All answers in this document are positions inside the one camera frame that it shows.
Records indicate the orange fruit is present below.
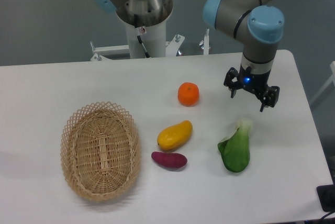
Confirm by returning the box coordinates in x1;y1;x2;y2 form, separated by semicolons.
177;82;199;106

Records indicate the black device at table edge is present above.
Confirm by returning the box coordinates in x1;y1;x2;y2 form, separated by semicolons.
316;185;334;212

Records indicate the white frame at right edge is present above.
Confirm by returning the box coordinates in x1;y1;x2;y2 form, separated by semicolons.
309;61;334;109

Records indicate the green bok choy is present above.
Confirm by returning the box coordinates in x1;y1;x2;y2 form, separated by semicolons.
217;119;253;173

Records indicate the woven wicker basket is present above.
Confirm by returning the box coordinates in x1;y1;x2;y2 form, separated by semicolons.
60;102;141;201

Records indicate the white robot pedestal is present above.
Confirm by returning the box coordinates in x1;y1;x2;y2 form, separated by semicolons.
90;21;213;61

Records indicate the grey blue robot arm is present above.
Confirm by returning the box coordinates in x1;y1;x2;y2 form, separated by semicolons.
94;0;285;108

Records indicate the black cable on pedestal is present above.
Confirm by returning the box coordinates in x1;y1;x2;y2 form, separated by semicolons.
133;14;152;59

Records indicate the yellow mango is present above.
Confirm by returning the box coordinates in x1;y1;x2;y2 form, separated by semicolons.
157;120;193;151

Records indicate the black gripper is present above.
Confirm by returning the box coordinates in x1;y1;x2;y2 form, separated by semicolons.
224;66;280;112

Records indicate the purple sweet potato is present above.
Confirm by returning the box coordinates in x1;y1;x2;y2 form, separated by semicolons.
151;152;187;169

